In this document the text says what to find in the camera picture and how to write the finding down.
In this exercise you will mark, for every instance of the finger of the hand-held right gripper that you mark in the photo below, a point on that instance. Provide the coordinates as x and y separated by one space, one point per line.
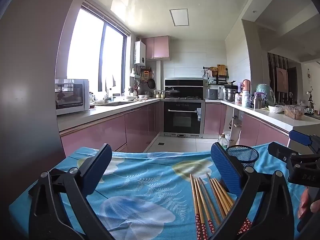
300 137
278 151

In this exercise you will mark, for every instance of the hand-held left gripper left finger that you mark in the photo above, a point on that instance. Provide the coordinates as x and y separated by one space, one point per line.
98 170

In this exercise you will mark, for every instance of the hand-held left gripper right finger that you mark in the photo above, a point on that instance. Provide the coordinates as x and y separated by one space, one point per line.
225 167

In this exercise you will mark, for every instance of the black mesh utensil holder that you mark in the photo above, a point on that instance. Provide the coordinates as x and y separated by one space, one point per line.
243 152

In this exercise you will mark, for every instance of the bundle of wooden chopsticks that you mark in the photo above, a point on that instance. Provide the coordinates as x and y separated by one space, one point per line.
200 200

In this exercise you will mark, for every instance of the person's right hand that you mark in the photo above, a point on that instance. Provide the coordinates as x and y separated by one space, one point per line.
305 202

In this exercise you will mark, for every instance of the clear plastic food container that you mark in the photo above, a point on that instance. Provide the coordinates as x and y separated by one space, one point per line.
294 113

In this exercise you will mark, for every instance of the pink peninsula base cabinet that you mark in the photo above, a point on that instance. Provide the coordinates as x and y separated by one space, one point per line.
262 132

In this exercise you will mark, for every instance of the plastic oil bottle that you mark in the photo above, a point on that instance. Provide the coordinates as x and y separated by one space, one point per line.
222 141

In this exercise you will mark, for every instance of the white kitchen countertop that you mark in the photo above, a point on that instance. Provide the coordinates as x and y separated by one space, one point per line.
275 117

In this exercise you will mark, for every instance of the white bowl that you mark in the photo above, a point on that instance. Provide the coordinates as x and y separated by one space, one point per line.
276 109

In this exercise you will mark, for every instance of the long pink base cabinet run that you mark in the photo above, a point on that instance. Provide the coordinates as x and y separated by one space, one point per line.
100 130

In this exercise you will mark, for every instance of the narrow pink base cabinet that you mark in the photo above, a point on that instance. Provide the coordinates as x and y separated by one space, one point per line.
212 117

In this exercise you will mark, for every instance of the blue floral tablecloth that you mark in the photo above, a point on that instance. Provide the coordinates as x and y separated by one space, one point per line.
150 180

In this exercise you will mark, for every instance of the steel thermos flask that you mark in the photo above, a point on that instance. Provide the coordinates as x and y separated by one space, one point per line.
257 102

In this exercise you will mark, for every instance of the white plastic bottle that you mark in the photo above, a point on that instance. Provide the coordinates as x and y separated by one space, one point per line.
246 100

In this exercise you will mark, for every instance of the black built-in oven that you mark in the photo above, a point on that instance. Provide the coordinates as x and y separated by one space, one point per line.
182 120

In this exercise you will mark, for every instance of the steel kitchen sink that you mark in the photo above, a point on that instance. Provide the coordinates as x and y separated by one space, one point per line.
117 103

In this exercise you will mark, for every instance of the pink thermos jug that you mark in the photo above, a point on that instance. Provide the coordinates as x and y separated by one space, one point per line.
246 86

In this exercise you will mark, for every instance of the steel steamer pot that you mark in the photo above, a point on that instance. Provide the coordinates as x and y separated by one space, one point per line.
230 95

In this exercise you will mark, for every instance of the white microwave oven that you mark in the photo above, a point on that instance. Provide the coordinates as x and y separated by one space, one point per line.
72 95

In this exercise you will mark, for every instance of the steel mixing bowl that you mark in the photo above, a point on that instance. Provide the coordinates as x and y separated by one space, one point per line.
143 96

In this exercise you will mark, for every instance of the black range hood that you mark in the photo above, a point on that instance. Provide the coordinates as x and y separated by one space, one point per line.
190 87

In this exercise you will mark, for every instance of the black wok with glass lid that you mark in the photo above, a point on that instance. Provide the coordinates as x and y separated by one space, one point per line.
172 93

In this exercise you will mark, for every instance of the wooden cutting board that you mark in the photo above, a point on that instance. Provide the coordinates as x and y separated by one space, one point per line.
221 70

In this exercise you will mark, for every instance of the hanging black frying pan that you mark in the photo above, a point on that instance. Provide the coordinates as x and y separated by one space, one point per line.
151 83

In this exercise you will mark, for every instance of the grey refrigerator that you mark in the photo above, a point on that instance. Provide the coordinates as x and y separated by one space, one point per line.
25 80

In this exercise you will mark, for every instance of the large kitchen window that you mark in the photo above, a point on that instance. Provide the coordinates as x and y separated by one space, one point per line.
85 50

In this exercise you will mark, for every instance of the white gas water heater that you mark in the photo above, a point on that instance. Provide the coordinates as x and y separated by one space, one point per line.
140 52

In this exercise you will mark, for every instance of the square ceiling light panel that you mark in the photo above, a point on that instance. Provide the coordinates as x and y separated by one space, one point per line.
178 17

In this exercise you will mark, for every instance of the framed wall picture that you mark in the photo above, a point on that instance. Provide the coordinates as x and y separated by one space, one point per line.
281 80

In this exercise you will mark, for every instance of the gold wall clock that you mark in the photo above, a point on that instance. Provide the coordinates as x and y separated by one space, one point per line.
309 75

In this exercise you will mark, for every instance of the black wall storage rack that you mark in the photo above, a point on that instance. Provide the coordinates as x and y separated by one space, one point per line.
222 78

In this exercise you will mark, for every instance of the pink wall cabinet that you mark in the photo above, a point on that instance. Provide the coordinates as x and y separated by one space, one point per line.
157 47

